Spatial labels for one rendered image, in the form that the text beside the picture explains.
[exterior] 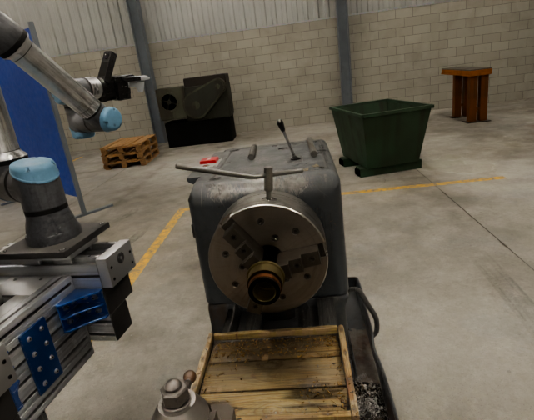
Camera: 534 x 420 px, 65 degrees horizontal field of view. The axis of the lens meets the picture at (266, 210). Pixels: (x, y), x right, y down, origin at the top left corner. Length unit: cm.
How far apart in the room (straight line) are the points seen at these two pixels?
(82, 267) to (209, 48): 1002
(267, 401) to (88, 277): 63
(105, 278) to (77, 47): 1108
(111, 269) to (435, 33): 1068
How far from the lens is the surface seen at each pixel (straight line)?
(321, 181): 120
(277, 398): 99
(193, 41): 1118
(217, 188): 124
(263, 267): 99
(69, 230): 133
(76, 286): 134
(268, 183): 106
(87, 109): 142
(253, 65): 1095
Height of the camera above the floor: 156
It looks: 19 degrees down
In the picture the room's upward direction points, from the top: 7 degrees counter-clockwise
